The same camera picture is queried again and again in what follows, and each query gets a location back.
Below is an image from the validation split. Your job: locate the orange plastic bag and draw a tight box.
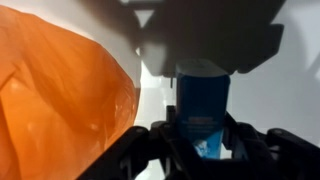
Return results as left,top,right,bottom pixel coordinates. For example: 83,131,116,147
0,4,141,180

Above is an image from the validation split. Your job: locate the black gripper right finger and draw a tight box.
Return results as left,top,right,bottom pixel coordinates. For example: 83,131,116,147
220,111,320,180

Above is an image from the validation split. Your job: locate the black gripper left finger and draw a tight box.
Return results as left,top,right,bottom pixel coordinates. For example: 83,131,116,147
75,104,193,180

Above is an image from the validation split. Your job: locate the blue container white cap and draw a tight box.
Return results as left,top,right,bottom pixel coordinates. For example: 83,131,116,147
174,58,232,161

